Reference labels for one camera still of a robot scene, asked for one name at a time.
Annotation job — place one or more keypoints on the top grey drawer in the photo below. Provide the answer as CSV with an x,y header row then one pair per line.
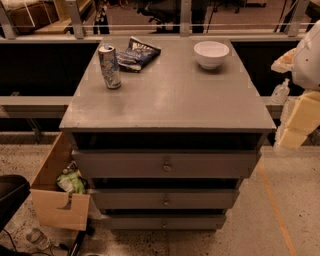
x,y
97,164

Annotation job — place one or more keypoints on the grey wooden drawer cabinet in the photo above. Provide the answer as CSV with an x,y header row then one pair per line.
x,y
171,106

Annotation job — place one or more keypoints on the white ceramic bowl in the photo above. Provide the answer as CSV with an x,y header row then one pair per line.
x,y
210,54

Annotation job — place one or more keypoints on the brown cardboard box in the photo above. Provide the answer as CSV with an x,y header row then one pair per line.
x,y
53,206

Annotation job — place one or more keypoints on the white hand sanitizer bottle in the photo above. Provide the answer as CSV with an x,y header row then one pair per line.
x,y
281,92

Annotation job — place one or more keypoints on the grey metal railing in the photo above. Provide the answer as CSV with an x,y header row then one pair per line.
x,y
83,18

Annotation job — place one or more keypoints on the bottom grey drawer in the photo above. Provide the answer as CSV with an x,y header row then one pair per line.
x,y
164,222

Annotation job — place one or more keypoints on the silver blue redbull can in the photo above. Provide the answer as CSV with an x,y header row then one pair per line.
x,y
109,66

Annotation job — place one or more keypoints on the grey drawer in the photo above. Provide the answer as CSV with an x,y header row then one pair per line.
x,y
97,164
164,222
164,198

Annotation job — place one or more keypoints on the green snack bag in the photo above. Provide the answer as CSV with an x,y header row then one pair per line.
x,y
71,183

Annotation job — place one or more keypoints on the clear plastic water bottle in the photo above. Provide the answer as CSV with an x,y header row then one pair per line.
x,y
37,238

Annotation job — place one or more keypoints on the middle grey drawer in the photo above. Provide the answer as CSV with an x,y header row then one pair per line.
x,y
164,198

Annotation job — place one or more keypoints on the dark blue chip bag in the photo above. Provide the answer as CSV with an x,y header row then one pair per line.
x,y
137,55

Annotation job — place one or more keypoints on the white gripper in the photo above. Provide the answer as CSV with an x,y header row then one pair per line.
x,y
308,61

